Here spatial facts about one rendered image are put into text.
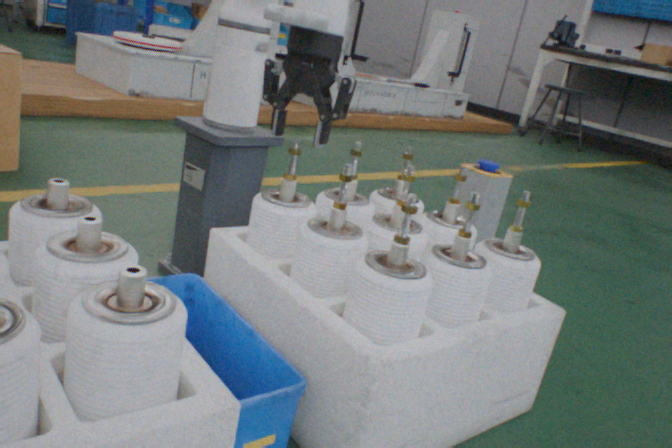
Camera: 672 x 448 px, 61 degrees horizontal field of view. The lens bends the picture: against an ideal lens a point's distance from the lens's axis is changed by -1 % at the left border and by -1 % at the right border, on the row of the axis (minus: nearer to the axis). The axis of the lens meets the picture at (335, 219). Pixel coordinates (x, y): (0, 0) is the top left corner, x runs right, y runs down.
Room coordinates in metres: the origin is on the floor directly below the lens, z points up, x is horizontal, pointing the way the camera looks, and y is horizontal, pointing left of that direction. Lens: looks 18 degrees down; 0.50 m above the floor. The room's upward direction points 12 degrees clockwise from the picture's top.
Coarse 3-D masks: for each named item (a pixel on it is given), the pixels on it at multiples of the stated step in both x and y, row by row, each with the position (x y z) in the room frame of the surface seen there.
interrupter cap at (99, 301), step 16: (96, 288) 0.43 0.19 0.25; (112, 288) 0.44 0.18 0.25; (160, 288) 0.46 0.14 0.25; (96, 304) 0.41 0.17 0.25; (112, 304) 0.42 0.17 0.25; (144, 304) 0.43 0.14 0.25; (160, 304) 0.43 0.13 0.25; (112, 320) 0.39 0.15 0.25; (128, 320) 0.39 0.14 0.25; (144, 320) 0.40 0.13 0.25; (160, 320) 0.41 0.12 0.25
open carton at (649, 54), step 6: (636, 48) 5.00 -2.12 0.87; (642, 48) 5.01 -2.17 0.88; (648, 48) 4.87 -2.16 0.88; (654, 48) 4.83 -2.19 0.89; (660, 48) 4.79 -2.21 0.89; (666, 48) 4.75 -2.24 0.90; (642, 54) 4.89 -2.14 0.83; (648, 54) 4.85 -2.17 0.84; (654, 54) 4.81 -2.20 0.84; (660, 54) 4.77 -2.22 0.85; (666, 54) 4.73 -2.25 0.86; (642, 60) 4.88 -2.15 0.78; (648, 60) 4.84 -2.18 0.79; (654, 60) 4.80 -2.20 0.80; (660, 60) 4.76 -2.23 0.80; (666, 60) 4.72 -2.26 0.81
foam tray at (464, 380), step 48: (240, 240) 0.79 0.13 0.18; (240, 288) 0.74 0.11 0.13; (288, 288) 0.67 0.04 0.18; (288, 336) 0.64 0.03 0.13; (336, 336) 0.58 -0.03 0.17; (432, 336) 0.62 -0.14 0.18; (480, 336) 0.65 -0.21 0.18; (528, 336) 0.73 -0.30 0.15; (336, 384) 0.57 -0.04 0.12; (384, 384) 0.54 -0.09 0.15; (432, 384) 0.60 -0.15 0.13; (480, 384) 0.67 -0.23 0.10; (528, 384) 0.76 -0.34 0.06; (336, 432) 0.56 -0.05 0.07; (384, 432) 0.56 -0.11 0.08; (432, 432) 0.62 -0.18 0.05; (480, 432) 0.70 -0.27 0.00
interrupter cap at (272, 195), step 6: (264, 192) 0.82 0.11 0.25; (270, 192) 0.82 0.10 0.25; (276, 192) 0.83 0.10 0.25; (294, 192) 0.85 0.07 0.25; (264, 198) 0.79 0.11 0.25; (270, 198) 0.79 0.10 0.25; (276, 198) 0.81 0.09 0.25; (294, 198) 0.83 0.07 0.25; (300, 198) 0.83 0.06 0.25; (306, 198) 0.83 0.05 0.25; (276, 204) 0.78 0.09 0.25; (282, 204) 0.78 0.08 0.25; (288, 204) 0.78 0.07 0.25; (294, 204) 0.79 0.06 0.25; (300, 204) 0.80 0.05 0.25; (306, 204) 0.80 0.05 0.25
